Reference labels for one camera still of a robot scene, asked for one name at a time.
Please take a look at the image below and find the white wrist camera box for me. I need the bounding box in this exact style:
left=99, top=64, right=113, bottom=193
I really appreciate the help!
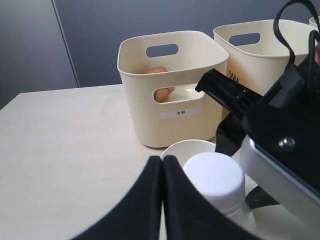
left=239, top=136, right=320, bottom=218

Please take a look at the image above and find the clear plastic bottle white cap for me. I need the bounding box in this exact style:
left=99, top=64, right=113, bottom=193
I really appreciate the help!
left=183, top=152, right=256, bottom=231

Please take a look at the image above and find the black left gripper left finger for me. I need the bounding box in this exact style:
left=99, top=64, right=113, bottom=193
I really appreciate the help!
left=74, top=156, right=163, bottom=240

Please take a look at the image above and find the brown wooden cup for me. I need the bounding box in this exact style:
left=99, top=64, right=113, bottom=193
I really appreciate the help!
left=145, top=66, right=175, bottom=103

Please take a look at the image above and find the middle cream plastic bin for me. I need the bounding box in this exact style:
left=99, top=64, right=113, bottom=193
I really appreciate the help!
left=212, top=19, right=316, bottom=118

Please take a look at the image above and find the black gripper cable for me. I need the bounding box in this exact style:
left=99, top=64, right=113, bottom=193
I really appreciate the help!
left=273, top=0, right=320, bottom=83

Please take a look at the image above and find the left cream plastic bin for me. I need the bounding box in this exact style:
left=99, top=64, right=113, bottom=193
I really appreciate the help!
left=117, top=30, right=229, bottom=148

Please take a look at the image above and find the right cream plastic bin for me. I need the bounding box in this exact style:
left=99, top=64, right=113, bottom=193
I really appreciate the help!
left=308, top=16, right=320, bottom=27

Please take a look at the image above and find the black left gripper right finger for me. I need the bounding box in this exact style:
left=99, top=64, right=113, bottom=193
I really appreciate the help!
left=162, top=155, right=255, bottom=240

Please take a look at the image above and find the white paper cup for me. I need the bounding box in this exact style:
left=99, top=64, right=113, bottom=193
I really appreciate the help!
left=161, top=139, right=216, bottom=166

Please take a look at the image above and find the cream plastic bin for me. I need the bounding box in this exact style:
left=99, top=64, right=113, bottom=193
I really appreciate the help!
left=117, top=30, right=229, bottom=148
left=308, top=16, right=320, bottom=27
left=212, top=19, right=316, bottom=118

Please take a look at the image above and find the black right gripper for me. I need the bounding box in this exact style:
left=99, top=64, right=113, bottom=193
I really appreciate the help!
left=194, top=53, right=320, bottom=166

